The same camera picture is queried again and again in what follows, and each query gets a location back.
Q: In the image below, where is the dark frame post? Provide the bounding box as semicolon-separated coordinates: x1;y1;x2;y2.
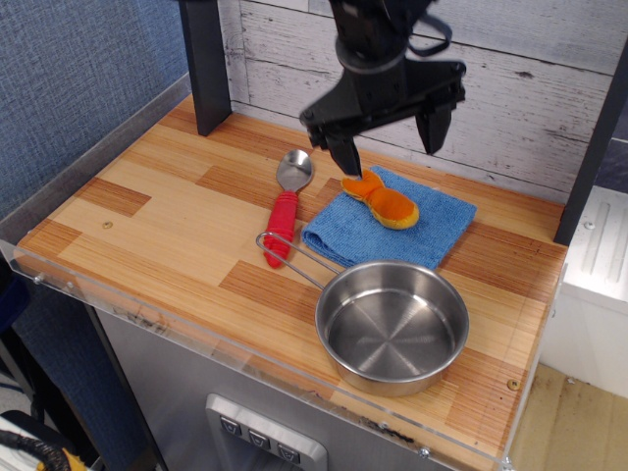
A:
179;1;232;136
553;44;627;246

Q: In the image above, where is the small steel saucepan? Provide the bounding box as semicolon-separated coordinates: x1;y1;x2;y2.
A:
255;232;471;398

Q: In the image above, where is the clear acrylic table guard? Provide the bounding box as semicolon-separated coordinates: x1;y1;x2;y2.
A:
1;78;566;470

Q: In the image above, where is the dark right frame post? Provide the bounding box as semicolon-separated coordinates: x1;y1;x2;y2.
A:
553;44;627;246

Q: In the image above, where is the white ribbed box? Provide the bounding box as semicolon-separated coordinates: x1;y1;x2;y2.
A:
540;186;627;397

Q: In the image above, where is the dark left frame post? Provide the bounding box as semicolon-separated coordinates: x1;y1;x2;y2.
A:
179;1;232;136

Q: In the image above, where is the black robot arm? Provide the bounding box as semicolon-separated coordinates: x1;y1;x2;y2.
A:
300;1;466;177

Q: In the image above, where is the silver button control panel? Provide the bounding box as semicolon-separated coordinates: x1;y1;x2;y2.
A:
205;393;328;470

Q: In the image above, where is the red handled metal spoon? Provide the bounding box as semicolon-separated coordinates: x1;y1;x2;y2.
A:
263;149;313;268

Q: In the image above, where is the folded blue cloth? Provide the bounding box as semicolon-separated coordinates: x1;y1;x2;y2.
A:
301;166;477;269

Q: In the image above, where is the orange plush fish toy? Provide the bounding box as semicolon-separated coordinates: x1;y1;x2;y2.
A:
340;170;420;231

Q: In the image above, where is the black braided cable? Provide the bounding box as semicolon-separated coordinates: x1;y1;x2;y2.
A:
0;429;75;471

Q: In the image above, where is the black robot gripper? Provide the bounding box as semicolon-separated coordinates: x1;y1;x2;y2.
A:
300;59;466;178

